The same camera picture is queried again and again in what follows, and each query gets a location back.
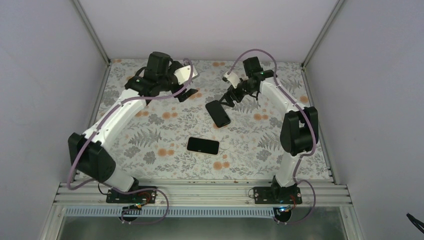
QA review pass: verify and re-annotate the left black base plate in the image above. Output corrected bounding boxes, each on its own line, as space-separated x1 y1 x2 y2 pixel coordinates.
105 186 158 205

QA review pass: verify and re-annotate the phone with pink case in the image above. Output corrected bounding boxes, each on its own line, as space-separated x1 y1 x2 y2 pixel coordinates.
186 137 220 156

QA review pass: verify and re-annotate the black object at edge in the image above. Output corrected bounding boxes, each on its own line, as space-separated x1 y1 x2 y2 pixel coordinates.
406 213 424 234

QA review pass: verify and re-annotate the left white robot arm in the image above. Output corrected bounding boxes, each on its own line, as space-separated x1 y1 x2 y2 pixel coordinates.
66 51 199 203

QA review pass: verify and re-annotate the black phone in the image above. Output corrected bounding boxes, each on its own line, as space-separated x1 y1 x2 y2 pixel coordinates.
205 100 231 128

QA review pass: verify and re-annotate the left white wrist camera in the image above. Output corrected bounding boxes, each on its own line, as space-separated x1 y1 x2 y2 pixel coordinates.
173 65 199 85

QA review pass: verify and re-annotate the aluminium rail frame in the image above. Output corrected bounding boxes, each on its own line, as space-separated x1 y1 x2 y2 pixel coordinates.
53 180 353 207

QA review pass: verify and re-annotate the grey slotted cable duct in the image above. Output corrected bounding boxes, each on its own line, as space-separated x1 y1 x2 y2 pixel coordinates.
65 206 286 218

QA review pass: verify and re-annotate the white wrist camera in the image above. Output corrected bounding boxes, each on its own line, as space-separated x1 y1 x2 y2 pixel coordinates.
173 65 199 85
222 71 242 89

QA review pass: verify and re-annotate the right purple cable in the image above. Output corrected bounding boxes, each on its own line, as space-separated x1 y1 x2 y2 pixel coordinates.
226 48 319 226

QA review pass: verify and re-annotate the purple cable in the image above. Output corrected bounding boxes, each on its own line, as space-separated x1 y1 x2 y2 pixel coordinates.
226 48 319 226
66 57 196 225

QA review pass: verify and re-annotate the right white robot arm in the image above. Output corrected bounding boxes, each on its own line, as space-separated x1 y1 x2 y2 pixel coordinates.
220 57 319 204

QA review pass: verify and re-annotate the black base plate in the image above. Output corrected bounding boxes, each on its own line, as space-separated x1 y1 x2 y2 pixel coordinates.
105 186 158 205
253 185 303 205

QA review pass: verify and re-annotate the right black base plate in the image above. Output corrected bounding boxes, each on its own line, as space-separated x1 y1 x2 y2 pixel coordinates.
253 185 303 205

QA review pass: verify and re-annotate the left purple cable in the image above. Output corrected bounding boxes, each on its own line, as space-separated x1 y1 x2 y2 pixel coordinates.
66 57 196 225

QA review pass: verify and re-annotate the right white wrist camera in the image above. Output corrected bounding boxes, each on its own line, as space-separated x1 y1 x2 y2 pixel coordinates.
222 71 242 89

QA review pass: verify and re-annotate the floral patterned table mat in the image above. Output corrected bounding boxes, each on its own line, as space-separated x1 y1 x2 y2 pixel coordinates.
79 58 332 181

